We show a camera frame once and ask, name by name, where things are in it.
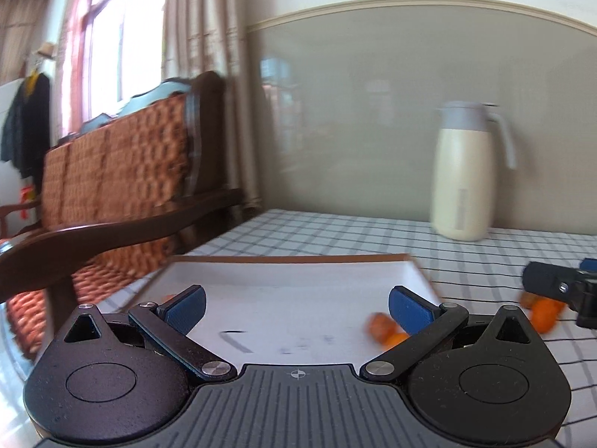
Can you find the orange tangerine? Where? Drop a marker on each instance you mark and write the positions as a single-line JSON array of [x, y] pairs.
[[544, 314], [395, 339]]

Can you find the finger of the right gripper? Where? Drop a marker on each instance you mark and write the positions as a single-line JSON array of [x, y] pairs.
[[552, 281], [589, 264]]

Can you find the checkered white tablecloth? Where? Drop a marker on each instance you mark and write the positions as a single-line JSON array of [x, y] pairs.
[[481, 275]]

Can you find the window with red frame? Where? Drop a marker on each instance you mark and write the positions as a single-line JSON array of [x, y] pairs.
[[108, 51]]

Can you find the orange carrot piece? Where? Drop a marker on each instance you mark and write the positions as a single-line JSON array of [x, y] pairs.
[[381, 327]]

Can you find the straw hat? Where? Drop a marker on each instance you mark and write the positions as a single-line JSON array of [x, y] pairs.
[[46, 50]]

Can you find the brown kiwi-like fruit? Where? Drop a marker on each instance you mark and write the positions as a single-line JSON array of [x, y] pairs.
[[527, 299]]

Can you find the wooden sofa with orange cushions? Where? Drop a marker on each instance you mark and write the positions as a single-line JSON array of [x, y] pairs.
[[117, 203]]

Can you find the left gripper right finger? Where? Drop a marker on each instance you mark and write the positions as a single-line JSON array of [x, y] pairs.
[[429, 326]]

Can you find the cream thermos jug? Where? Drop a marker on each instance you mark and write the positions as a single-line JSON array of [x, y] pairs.
[[465, 175]]

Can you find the black coat on rack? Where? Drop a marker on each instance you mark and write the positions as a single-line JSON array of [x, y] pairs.
[[26, 134]]

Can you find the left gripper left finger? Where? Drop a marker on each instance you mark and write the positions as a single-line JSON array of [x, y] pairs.
[[167, 325]]

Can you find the white cardboard box tray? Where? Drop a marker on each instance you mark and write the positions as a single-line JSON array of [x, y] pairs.
[[283, 310]]

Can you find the beige curtain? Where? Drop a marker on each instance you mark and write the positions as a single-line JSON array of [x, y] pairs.
[[211, 35]]

